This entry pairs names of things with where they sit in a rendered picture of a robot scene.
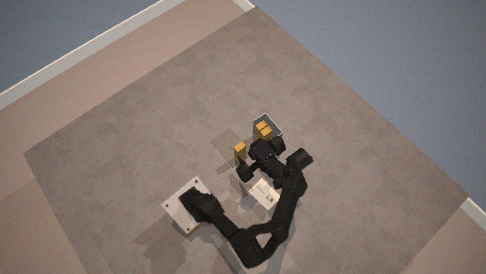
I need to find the grey open bin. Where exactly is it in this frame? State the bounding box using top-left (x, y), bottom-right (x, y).
top-left (253, 112), bottom-right (283, 141)

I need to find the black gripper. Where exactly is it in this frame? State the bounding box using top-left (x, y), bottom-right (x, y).
top-left (236, 136), bottom-right (286, 183)

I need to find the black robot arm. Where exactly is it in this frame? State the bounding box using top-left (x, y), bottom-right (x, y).
top-left (178, 138), bottom-right (314, 268)

